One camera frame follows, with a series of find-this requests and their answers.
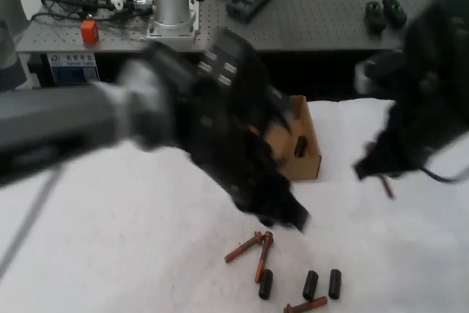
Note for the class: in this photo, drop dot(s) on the copper bolt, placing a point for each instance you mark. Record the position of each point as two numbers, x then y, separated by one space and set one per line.
263 258
308 304
242 247
387 187

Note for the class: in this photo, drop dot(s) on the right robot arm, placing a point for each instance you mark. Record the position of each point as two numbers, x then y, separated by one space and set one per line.
432 82

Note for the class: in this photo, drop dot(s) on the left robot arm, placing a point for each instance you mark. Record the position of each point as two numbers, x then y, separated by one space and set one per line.
73 122

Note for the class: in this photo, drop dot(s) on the cardboard box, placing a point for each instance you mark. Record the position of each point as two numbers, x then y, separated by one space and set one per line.
304 166

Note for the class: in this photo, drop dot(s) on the small orange box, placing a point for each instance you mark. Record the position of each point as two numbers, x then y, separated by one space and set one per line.
89 31

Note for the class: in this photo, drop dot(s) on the black sleeve with bolt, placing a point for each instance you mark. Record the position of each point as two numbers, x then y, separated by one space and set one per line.
301 146

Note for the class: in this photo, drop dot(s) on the metal bench with holes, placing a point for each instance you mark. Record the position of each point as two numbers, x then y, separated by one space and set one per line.
315 16

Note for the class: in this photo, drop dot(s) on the silver-white machine column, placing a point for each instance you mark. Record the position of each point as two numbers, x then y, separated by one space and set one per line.
172 1

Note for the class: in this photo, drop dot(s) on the blue and white label plate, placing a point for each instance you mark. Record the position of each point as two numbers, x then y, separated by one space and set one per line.
72 68

